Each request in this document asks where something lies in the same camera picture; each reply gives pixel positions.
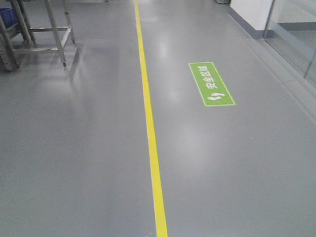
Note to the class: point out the green floor safety sign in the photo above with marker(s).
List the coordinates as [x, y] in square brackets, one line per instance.
[213, 91]

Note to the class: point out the distant blue bin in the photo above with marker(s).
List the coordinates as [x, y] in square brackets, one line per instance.
[8, 16]

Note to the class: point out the steel table leg frame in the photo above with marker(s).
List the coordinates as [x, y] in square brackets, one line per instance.
[8, 53]

